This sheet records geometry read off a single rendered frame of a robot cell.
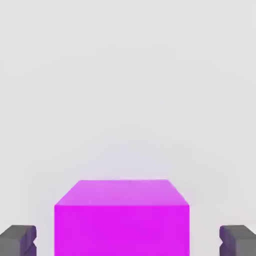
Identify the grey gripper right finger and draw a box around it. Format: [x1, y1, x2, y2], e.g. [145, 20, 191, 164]
[219, 224, 256, 256]

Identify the small magenta cube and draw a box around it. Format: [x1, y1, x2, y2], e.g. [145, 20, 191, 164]
[54, 179, 190, 256]

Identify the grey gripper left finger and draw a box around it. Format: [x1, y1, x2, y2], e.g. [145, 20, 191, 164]
[0, 225, 38, 256]

